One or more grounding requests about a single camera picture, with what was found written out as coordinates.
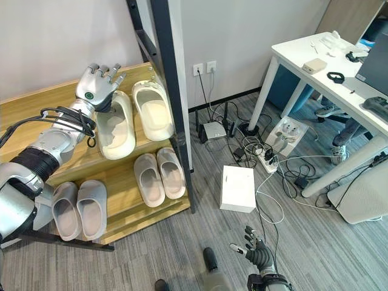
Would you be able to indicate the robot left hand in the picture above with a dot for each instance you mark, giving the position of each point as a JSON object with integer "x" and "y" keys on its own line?
{"x": 91, "y": 88}

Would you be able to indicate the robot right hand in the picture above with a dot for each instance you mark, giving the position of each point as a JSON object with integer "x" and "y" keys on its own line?
{"x": 260, "y": 256}

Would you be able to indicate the cream rubber slipper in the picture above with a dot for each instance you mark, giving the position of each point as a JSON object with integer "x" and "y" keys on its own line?
{"x": 116, "y": 136}
{"x": 153, "y": 112}

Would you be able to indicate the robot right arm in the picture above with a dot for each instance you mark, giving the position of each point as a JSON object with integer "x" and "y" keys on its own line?
{"x": 269, "y": 283}

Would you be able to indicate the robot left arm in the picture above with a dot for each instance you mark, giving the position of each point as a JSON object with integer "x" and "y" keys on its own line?
{"x": 45, "y": 145}

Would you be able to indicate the wooden shoe rack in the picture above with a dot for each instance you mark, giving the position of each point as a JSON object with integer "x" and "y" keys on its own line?
{"x": 121, "y": 182}

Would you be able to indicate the person's grey shoe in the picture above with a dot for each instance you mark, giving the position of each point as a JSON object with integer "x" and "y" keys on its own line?
{"x": 329, "y": 111}
{"x": 339, "y": 154}

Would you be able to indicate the robot right leg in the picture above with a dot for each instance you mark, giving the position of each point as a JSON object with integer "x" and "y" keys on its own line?
{"x": 216, "y": 276}

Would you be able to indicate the white cardboard box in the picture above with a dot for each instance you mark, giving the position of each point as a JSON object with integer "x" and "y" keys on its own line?
{"x": 238, "y": 188}

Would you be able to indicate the black power adapter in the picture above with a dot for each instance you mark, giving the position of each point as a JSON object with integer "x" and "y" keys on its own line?
{"x": 301, "y": 182}

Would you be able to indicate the white power strip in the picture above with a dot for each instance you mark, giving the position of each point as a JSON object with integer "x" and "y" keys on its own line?
{"x": 269, "y": 162}

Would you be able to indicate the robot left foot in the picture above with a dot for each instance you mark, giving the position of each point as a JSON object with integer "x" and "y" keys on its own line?
{"x": 161, "y": 285}

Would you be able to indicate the beige plush slipper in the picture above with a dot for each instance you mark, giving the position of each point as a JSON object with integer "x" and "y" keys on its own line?
{"x": 171, "y": 174}
{"x": 150, "y": 182}

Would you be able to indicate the white perforated appliance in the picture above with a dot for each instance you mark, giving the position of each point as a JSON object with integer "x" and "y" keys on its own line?
{"x": 360, "y": 197}

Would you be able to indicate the grey plush slipper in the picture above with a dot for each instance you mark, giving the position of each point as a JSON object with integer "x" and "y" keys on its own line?
{"x": 65, "y": 212}
{"x": 92, "y": 209}

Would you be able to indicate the open white product box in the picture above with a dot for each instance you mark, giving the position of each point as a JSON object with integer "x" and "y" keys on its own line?
{"x": 286, "y": 136}

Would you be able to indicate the black round floor base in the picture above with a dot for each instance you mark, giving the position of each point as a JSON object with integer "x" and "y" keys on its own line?
{"x": 249, "y": 128}

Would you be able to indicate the silver router with antennas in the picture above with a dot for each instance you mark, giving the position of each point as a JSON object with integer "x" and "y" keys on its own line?
{"x": 214, "y": 130}

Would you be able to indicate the person's leg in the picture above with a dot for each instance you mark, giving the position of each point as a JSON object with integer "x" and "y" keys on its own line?
{"x": 348, "y": 130}

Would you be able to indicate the blue cabinet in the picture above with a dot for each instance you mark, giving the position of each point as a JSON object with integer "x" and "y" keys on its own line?
{"x": 288, "y": 88}

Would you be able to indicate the dark grey gamepad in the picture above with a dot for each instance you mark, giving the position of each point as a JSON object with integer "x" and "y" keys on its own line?
{"x": 376, "y": 106}

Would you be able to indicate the small beige box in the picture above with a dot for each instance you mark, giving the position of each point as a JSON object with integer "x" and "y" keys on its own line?
{"x": 314, "y": 65}

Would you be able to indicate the white table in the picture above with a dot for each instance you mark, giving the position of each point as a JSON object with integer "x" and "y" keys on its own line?
{"x": 306, "y": 51}

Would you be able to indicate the black and white controller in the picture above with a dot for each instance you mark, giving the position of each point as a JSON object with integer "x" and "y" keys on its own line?
{"x": 356, "y": 56}

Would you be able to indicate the dark laptop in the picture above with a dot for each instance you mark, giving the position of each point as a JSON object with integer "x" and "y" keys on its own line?
{"x": 376, "y": 66}

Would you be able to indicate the white plastic packaging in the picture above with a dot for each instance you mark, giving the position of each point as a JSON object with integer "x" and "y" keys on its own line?
{"x": 332, "y": 42}

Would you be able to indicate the dark metal frame post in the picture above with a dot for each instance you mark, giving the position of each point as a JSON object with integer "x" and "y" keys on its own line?
{"x": 174, "y": 75}

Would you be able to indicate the white wall socket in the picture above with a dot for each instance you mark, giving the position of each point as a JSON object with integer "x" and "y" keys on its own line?
{"x": 211, "y": 66}
{"x": 198, "y": 69}

